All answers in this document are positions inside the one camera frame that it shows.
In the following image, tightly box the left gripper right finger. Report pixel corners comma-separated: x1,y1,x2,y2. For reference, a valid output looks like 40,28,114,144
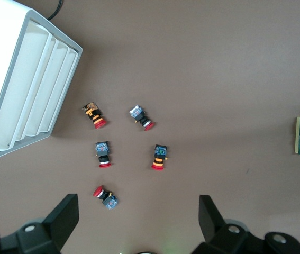
192,195,300,254

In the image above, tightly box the black looped floor cable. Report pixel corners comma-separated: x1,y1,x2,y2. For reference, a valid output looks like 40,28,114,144
46,0,65,21

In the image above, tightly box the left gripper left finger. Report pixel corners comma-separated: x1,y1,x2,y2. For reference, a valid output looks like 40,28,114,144
0,194,80,254

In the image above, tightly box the red button orange block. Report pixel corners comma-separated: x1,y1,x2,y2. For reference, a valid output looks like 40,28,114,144
81,102,107,130

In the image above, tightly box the brown paper table cover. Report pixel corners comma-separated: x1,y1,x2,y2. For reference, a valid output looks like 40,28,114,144
0,0,300,254

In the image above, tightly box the red button orange striped collar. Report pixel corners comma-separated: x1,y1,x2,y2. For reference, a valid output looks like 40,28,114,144
151,144,170,171

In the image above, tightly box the red mushroom button blue block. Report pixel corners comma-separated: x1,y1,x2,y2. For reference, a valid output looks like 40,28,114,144
129,105,156,132
93,185,119,211
94,140,113,169

